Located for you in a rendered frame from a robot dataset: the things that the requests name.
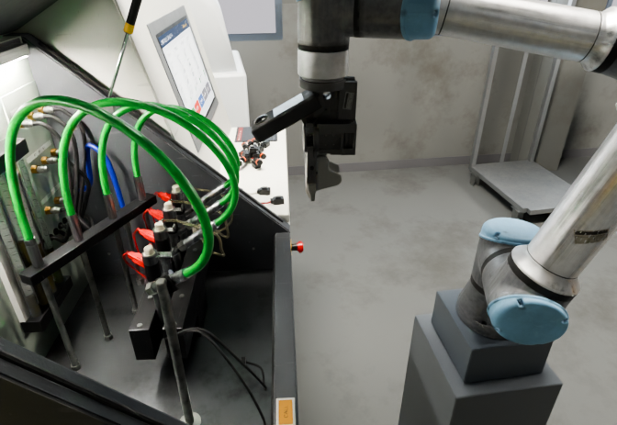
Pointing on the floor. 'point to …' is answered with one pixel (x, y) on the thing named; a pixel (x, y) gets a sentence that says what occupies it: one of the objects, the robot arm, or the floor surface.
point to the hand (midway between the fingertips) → (308, 193)
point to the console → (129, 67)
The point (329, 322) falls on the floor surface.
